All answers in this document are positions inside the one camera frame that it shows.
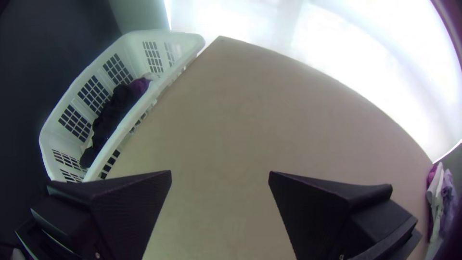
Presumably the heap of clothes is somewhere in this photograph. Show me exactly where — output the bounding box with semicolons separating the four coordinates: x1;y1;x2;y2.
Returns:
79;77;152;169

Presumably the white laundry basket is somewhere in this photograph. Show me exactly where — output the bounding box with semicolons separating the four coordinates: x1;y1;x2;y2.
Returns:
38;29;205;183

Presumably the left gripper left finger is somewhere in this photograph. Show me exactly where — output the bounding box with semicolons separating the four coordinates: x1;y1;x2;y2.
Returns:
15;170;172;260

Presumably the pile of folded clothes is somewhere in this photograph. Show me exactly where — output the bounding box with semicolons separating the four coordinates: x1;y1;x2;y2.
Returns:
425;161;459;243

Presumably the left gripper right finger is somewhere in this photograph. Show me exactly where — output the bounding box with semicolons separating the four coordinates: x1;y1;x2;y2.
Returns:
268;171;422;260

